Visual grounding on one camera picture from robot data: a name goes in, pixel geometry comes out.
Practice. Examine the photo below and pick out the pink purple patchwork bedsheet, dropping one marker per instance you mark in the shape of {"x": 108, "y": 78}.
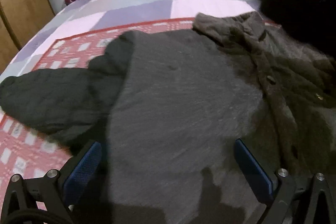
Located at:
{"x": 88, "y": 15}

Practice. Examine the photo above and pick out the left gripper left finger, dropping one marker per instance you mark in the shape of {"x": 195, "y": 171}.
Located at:
{"x": 47, "y": 199}

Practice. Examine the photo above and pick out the dark grey wool coat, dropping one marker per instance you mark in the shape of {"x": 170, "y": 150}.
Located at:
{"x": 262, "y": 85}

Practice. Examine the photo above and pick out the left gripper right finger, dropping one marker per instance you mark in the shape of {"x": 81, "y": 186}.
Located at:
{"x": 288, "y": 199}

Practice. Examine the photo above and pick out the red checkered blanket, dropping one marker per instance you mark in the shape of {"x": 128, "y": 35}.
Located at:
{"x": 143, "y": 101}

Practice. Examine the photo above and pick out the wooden wardrobe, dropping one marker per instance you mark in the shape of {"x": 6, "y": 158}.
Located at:
{"x": 20, "y": 21}

